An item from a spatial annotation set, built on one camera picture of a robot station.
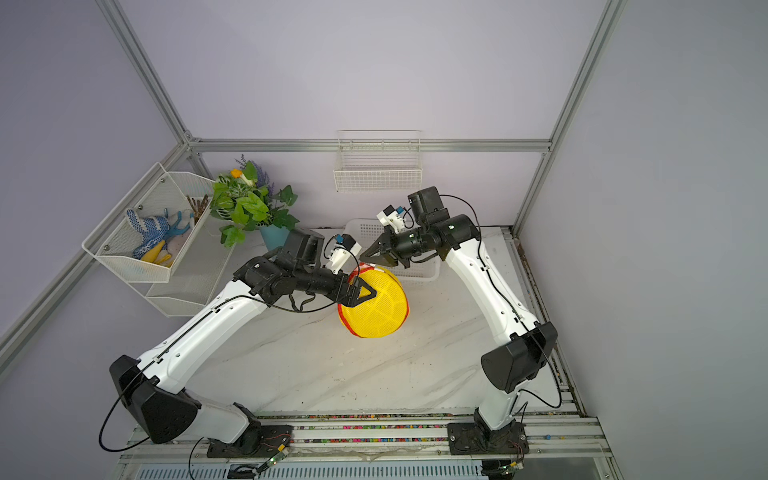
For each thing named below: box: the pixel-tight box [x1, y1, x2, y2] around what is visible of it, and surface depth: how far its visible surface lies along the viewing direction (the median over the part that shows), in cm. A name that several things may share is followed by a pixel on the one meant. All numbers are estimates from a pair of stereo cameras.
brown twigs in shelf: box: [186, 194, 209, 225], surface depth 85 cm
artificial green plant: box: [210, 154, 300, 248], surface depth 85 cm
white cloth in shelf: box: [167, 209, 195, 266], surface depth 78 cm
